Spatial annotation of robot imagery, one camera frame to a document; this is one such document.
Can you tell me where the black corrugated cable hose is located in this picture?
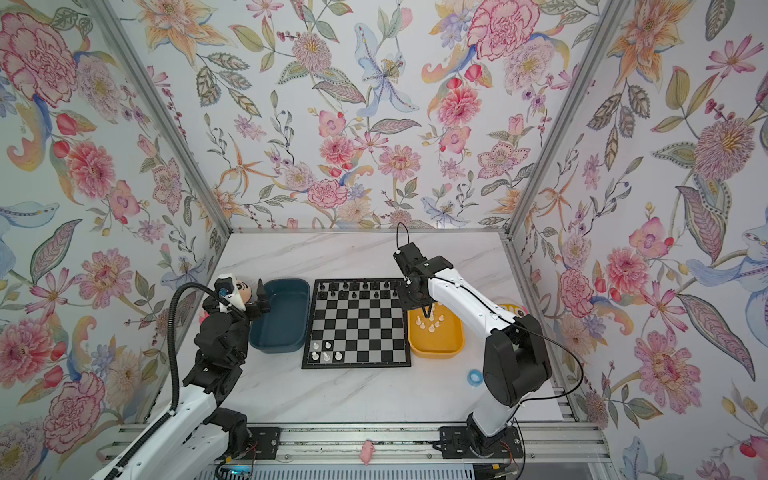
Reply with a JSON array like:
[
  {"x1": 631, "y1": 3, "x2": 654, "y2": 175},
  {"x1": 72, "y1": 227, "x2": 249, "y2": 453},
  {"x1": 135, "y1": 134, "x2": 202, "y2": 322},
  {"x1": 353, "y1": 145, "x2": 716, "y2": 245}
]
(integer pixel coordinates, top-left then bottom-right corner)
[{"x1": 166, "y1": 282, "x2": 226, "y2": 412}]

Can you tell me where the black white chess board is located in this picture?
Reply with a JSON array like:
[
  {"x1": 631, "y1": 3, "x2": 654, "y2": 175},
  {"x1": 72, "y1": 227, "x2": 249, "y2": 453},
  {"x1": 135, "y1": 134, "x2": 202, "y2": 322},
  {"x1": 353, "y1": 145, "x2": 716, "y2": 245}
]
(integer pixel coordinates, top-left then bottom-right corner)
[{"x1": 302, "y1": 278, "x2": 411, "y2": 370}]

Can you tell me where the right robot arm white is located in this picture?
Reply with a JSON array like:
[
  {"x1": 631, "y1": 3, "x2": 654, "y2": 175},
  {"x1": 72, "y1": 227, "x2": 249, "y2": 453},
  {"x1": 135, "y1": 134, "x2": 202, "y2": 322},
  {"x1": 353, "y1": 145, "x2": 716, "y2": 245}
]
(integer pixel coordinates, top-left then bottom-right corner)
[{"x1": 393, "y1": 242, "x2": 552, "y2": 457}]

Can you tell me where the aluminium frame post right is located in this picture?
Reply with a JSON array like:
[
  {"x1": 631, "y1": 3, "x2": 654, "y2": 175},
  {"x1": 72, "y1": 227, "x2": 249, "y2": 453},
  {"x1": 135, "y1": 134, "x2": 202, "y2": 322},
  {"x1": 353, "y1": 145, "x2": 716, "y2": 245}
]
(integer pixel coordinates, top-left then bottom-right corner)
[{"x1": 505, "y1": 0, "x2": 630, "y2": 241}]

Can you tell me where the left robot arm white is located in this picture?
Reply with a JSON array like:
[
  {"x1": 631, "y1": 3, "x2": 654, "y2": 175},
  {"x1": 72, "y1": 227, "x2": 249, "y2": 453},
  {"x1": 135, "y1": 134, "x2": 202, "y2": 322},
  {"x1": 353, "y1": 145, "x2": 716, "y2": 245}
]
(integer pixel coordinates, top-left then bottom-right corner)
[{"x1": 94, "y1": 275, "x2": 270, "y2": 479}]

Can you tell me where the aluminium frame post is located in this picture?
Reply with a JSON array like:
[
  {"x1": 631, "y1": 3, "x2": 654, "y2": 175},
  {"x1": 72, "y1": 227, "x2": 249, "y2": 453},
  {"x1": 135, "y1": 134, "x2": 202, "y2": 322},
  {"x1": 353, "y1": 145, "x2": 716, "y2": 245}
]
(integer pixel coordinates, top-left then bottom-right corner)
[
  {"x1": 84, "y1": 0, "x2": 233, "y2": 238},
  {"x1": 505, "y1": 0, "x2": 630, "y2": 241}
]

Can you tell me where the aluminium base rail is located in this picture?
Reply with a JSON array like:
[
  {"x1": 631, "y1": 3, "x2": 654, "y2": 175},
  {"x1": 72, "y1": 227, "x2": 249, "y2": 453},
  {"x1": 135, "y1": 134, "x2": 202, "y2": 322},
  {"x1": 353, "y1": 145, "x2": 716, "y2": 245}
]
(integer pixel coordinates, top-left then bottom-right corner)
[{"x1": 249, "y1": 421, "x2": 611, "y2": 466}]

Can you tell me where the plush doll toy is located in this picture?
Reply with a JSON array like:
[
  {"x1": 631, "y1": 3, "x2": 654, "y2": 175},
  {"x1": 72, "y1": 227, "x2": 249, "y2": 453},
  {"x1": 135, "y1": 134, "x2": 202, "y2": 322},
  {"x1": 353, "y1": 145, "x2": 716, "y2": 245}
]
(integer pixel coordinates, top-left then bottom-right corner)
[{"x1": 500, "y1": 303, "x2": 528, "y2": 317}]

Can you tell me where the aluminium frame post left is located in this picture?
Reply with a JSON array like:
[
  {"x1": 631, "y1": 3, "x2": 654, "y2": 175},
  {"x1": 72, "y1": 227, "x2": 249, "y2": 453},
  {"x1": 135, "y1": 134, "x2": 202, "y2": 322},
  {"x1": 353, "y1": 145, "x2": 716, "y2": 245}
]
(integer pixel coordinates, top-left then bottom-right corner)
[{"x1": 84, "y1": 0, "x2": 233, "y2": 238}]

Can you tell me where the yellow plastic bin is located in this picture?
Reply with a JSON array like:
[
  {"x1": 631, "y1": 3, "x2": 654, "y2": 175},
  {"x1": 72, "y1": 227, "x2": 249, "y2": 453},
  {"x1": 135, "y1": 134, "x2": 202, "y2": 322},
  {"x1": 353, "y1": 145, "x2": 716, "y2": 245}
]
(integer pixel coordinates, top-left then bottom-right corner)
[{"x1": 408, "y1": 303, "x2": 465, "y2": 359}]

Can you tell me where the pink small toy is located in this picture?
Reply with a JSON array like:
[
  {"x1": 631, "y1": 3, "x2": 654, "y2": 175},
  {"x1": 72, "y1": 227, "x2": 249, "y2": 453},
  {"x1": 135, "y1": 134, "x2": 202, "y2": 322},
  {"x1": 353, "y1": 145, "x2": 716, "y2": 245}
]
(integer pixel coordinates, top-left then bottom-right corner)
[{"x1": 359, "y1": 440, "x2": 375, "y2": 465}]

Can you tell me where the teal plastic bin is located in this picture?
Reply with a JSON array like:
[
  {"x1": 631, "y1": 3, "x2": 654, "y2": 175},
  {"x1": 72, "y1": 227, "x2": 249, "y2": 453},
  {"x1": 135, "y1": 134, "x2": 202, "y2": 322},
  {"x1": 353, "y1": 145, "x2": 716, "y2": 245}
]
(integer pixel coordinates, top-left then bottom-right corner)
[{"x1": 249, "y1": 279, "x2": 311, "y2": 354}]

